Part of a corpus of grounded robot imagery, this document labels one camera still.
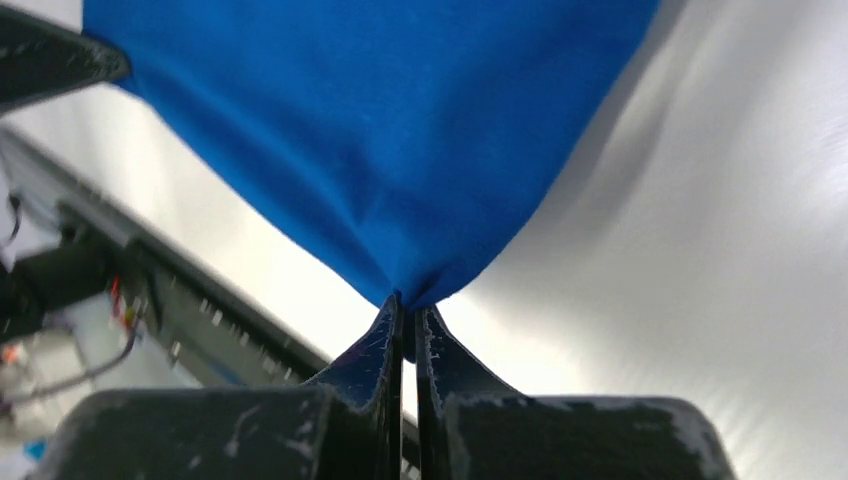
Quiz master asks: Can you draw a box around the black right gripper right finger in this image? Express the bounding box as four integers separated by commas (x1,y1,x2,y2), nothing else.
414,307,736,479

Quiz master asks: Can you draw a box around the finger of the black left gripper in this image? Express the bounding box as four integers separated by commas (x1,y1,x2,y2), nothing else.
1,6,131,115

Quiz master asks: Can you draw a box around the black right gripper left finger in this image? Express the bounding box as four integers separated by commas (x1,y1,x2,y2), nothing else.
33,296,404,479

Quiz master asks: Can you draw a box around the blue t shirt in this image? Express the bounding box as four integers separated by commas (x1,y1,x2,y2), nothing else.
80,0,662,313

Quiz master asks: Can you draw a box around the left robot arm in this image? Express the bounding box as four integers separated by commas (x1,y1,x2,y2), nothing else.
1,5,130,341

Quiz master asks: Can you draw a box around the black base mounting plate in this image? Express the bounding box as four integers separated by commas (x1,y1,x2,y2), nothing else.
0,129,425,480

